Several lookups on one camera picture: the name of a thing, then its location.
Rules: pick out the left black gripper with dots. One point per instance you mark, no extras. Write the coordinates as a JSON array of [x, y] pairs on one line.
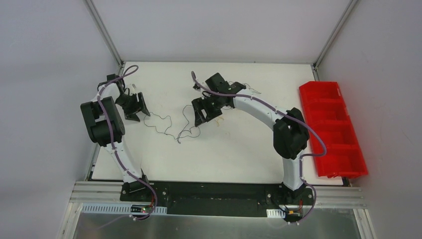
[[132, 105]]

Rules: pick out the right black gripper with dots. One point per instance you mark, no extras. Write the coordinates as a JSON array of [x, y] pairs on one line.
[[204, 107]]

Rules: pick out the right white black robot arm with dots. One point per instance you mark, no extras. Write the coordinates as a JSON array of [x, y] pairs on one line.
[[290, 136]]

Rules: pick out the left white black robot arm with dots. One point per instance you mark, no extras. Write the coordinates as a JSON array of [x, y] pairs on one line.
[[103, 117]]

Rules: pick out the red plastic bin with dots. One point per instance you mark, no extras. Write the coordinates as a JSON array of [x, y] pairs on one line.
[[325, 112]]

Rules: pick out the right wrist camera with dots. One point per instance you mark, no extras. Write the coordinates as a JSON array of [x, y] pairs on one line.
[[198, 88]]

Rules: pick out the aluminium frame rail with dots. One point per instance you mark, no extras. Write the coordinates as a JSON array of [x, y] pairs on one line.
[[326, 196]]

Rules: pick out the left white cable duct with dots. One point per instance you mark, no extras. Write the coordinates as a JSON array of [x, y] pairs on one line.
[[122, 209]]

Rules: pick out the white cable duct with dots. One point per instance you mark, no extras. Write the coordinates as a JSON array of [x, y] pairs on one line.
[[122, 209], [275, 213]]

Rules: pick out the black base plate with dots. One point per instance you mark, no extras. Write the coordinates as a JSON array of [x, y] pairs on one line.
[[217, 199]]

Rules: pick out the right white cable duct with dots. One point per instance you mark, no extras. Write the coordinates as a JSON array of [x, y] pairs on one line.
[[275, 213]]

